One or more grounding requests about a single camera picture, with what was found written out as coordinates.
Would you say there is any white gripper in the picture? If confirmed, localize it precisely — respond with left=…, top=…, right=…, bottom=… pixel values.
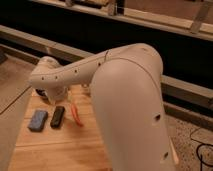
left=44, top=87, right=68, bottom=104

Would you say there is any black eraser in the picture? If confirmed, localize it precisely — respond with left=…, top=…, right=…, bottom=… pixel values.
left=50, top=106, right=65, bottom=128

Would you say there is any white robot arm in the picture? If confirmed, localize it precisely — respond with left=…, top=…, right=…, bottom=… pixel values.
left=29, top=43, right=176, bottom=171

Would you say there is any dark ceramic bowl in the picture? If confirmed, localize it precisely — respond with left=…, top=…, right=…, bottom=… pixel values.
left=35, top=89, right=47, bottom=97

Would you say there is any red chili pepper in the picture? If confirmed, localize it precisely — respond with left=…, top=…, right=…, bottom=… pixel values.
left=71, top=103, right=84, bottom=127

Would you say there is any blue sponge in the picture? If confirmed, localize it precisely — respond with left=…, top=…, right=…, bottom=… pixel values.
left=28, top=110, right=48, bottom=132

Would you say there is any wooden cutting board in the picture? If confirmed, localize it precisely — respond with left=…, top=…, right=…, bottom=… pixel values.
left=8, top=85, right=112, bottom=171

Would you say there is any black cable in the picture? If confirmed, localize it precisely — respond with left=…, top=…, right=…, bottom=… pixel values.
left=189, top=128, right=213, bottom=168

